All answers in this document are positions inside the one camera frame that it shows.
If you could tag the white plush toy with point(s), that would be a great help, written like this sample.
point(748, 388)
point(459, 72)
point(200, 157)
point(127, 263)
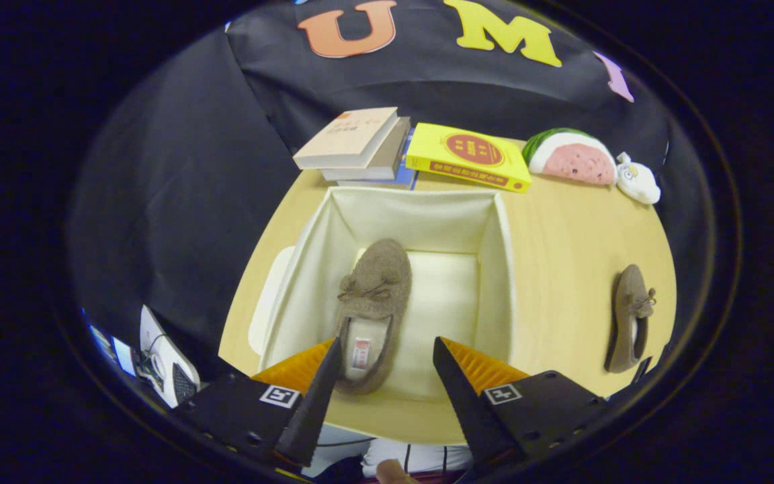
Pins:
point(639, 185)

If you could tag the yellow book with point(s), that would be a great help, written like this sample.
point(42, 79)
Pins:
point(434, 144)

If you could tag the cream fabric storage box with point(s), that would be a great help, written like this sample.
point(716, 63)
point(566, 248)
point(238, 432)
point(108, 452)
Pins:
point(447, 296)

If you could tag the black backdrop cloth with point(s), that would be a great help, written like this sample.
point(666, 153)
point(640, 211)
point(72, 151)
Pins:
point(226, 168)

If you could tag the beige book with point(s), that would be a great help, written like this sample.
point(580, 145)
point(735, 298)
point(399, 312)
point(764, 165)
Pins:
point(350, 134)

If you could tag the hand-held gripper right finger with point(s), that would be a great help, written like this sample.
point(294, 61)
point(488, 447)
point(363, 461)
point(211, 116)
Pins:
point(464, 403)

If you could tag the grey book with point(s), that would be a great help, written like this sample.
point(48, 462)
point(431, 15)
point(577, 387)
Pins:
point(397, 144)

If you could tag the blue book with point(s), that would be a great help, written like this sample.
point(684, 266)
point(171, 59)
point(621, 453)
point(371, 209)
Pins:
point(404, 180)

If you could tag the black table edge bracket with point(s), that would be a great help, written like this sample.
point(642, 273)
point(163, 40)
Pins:
point(641, 371)

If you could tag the person's white clothing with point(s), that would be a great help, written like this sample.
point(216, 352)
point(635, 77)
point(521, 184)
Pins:
point(387, 452)

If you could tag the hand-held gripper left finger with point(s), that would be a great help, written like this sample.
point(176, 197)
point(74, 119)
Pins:
point(316, 403)

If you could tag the watermelon slice plush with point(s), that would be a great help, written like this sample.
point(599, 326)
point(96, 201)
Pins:
point(575, 161)

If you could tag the brown fuzzy shoe with bow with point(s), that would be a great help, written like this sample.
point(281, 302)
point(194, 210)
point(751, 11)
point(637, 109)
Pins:
point(377, 275)
point(629, 296)

